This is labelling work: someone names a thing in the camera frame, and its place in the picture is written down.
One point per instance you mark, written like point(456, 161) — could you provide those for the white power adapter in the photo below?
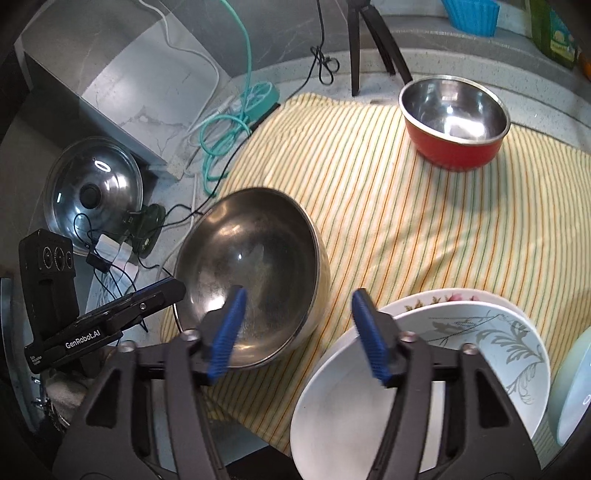
point(108, 244)

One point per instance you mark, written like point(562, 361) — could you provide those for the blue pleated cup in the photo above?
point(471, 16)

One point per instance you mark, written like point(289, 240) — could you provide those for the pale ceramic plate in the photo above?
point(572, 392)

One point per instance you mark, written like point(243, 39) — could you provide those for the orange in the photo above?
point(587, 69)

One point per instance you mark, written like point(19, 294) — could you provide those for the large steel bowl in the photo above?
point(258, 249)

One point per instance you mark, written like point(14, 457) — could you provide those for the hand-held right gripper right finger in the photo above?
point(369, 337)

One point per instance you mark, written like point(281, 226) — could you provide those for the green dish soap bottle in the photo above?
point(554, 37)

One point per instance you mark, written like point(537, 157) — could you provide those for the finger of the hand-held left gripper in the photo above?
point(143, 302)

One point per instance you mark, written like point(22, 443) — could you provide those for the dark green plastic device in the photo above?
point(147, 226)

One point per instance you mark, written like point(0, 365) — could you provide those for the red steel bowl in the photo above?
point(452, 152)

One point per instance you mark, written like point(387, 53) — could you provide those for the teal power strip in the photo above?
point(270, 94)

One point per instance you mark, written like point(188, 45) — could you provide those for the steel pot lid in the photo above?
point(115, 175)

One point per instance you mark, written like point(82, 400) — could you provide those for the yellow striped cloth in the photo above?
point(392, 221)

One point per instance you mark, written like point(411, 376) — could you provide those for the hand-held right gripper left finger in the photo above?
point(226, 337)

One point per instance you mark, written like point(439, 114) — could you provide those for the pink flower white plate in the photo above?
point(443, 295)

